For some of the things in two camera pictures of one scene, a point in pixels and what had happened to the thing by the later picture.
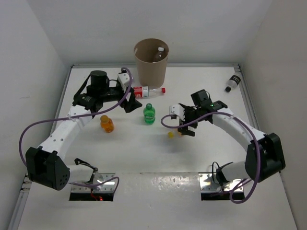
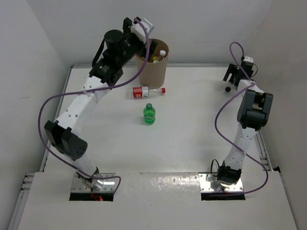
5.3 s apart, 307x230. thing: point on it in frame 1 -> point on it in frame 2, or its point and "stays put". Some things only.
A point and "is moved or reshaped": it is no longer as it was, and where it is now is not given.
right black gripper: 184,130 -> 232,69
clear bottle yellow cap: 174,134 -> 155,59
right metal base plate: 209,183 stays put
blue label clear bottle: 160,50 is moved or reshaped
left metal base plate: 109,186 stays put
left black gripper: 128,106 -> 126,33
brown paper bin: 151,74 stays put
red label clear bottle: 144,92 stays put
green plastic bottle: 149,114 stays put
